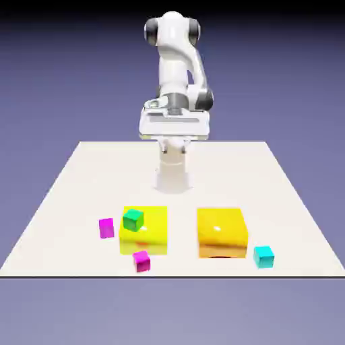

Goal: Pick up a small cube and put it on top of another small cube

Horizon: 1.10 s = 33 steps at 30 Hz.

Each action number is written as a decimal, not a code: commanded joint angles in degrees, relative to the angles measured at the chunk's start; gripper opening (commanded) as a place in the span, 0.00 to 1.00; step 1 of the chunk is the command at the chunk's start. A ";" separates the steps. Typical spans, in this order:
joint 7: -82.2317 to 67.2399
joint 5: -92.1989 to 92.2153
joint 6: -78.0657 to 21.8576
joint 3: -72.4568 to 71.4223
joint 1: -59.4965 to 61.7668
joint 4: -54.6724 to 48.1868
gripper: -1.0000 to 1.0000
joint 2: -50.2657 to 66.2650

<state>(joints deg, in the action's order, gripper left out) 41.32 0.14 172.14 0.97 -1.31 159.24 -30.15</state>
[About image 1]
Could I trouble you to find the small cyan cube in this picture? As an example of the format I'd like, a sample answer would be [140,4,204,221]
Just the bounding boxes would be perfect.
[253,245,276,270]

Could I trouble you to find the small magenta cube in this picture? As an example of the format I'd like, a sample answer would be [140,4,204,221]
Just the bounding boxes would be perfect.
[132,250,152,274]
[98,218,115,240]

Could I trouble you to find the large yellow box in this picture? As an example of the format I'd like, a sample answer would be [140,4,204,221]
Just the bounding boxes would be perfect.
[119,206,168,256]

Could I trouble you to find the small green cube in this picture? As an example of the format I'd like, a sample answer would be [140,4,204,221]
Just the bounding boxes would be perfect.
[122,208,145,232]

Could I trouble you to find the large orange box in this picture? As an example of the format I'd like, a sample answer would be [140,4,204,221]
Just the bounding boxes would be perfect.
[196,207,249,259]

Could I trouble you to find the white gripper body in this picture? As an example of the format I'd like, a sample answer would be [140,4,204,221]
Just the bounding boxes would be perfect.
[138,106,211,142]

